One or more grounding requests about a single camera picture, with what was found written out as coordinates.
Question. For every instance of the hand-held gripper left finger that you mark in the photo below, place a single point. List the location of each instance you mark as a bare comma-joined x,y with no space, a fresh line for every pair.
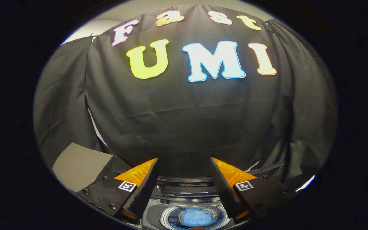
142,191

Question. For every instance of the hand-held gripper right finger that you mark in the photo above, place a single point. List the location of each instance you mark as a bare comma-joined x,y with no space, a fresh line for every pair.
225,191

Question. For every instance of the grey washing machine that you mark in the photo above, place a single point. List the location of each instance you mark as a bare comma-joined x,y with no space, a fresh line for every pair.
153,217

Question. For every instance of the light blue polo shirt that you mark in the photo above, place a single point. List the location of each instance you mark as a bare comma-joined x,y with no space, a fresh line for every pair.
198,217

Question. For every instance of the grey box cabinet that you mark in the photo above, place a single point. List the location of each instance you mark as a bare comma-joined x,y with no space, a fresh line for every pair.
78,166

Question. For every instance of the black backdrop cloth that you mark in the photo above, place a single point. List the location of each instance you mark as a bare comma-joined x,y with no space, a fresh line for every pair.
187,121

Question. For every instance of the white paper sheet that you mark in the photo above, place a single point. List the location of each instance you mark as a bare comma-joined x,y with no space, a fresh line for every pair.
306,183

